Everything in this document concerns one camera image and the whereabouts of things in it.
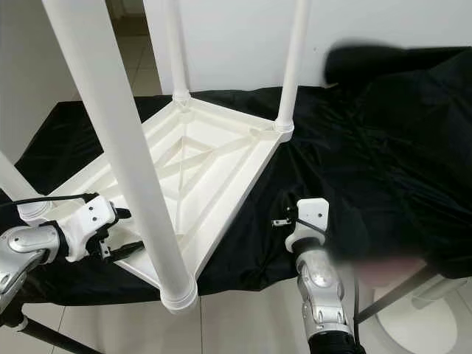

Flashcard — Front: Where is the white plastic table leg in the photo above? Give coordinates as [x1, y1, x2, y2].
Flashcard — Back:
[42, 0, 198, 314]
[273, 0, 312, 141]
[164, 0, 191, 104]
[0, 151, 52, 226]

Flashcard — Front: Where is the black fabric table cover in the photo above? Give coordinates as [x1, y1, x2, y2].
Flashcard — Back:
[0, 44, 472, 307]

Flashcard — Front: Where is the pink cushion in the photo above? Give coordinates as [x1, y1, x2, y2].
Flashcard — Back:
[354, 258, 425, 288]

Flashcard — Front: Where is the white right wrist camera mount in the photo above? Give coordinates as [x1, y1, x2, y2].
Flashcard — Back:
[286, 198, 330, 253]

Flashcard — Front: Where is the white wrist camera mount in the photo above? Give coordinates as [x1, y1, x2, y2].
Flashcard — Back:
[63, 195, 119, 263]
[286, 198, 330, 253]

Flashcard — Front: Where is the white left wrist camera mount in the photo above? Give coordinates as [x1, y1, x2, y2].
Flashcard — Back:
[63, 195, 119, 263]

